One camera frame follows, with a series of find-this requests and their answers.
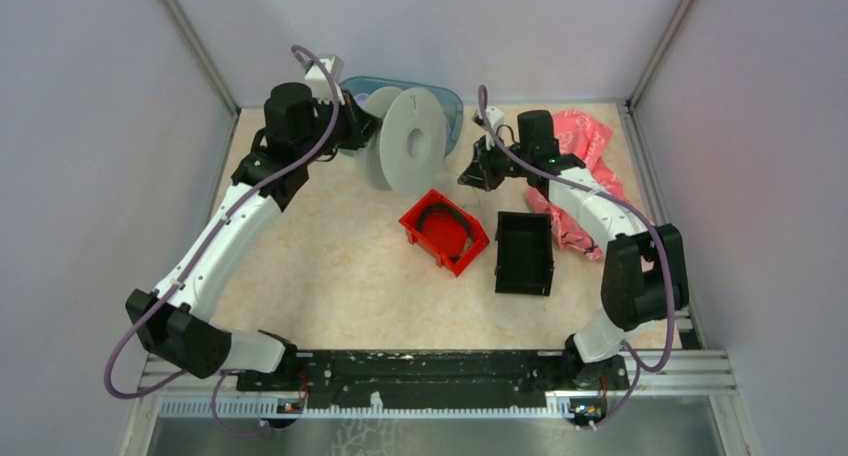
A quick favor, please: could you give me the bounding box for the teal plastic basin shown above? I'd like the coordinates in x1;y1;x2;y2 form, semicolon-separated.
340;76;464;156

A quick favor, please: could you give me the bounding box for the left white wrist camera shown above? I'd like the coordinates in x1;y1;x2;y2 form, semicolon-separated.
304;54;344;104

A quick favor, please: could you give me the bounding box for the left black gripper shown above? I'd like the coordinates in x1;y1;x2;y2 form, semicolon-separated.
296;87;382;164

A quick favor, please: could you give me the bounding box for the black plastic bin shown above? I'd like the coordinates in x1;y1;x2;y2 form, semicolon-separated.
495;211;555;297

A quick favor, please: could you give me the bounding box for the black cable coil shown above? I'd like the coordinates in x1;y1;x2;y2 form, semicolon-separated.
415;203;478;259

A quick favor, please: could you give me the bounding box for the grey plastic cable spool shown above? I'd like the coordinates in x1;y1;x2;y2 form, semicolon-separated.
354;86;447;196

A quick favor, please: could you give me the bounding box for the grey slotted cable duct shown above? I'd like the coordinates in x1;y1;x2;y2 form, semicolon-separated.
159;396;602;421

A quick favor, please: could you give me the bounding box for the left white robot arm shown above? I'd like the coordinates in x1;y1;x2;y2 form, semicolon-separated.
125;83;382;390

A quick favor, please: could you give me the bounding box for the red plastic bin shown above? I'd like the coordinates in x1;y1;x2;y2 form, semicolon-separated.
398;189;490;277

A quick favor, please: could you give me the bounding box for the purple cloth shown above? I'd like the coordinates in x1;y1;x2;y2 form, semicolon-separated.
354;92;453;141

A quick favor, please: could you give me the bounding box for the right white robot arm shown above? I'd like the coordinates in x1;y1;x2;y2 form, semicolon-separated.
458;107;689;388

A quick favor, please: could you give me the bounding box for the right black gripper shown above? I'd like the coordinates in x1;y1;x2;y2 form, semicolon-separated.
457;133;531;193

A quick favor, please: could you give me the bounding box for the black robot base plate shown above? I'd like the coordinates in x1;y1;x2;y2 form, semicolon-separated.
237;350;630;410

